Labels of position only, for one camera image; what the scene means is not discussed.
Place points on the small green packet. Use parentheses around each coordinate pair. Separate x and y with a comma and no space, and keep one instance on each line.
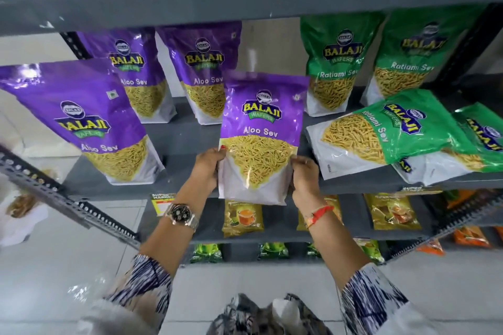
(313,250)
(371,250)
(273,250)
(206,253)

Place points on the silver wristwatch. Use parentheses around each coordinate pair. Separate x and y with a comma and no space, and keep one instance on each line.
(180,215)

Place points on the yellow tea packet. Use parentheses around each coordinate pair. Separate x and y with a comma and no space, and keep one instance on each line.
(243,219)
(391,211)
(334,201)

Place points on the green snack packet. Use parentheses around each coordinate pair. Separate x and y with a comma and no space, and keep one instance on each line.
(377,134)
(416,56)
(479,142)
(338,64)

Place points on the blue white patterned garment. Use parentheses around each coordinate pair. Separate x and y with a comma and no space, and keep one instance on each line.
(137,283)

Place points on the orange packet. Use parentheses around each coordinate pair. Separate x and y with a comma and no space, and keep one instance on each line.
(471,236)
(458,198)
(431,247)

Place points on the person's left hand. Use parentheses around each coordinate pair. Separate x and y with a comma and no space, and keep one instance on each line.
(206,172)

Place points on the person's right hand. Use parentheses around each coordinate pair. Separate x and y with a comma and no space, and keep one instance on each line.
(306,183)

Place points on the person's left thumb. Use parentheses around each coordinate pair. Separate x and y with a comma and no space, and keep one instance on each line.
(218,153)

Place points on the person's right thumb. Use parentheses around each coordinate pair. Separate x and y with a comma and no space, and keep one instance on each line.
(299,161)

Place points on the clear plastic bag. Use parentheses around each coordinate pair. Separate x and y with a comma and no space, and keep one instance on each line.
(19,217)

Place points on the purple snack packet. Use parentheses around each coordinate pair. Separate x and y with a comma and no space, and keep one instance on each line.
(78,111)
(137,71)
(204,71)
(263,111)

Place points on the person's left forearm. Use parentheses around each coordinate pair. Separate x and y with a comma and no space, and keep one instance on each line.
(173,240)

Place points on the person's right forearm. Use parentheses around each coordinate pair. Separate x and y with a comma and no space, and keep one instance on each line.
(334,244)

